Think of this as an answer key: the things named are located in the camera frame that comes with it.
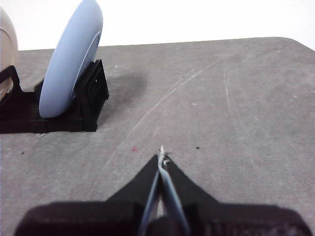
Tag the blue round plate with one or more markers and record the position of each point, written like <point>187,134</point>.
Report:
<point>66,68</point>

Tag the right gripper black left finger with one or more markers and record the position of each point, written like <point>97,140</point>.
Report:
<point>98,218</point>

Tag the black plate rack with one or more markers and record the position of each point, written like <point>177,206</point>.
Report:
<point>91,98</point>

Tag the cream round plate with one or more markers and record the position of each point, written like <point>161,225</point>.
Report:
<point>7,37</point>

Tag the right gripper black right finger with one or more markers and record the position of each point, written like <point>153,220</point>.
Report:
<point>233,221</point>

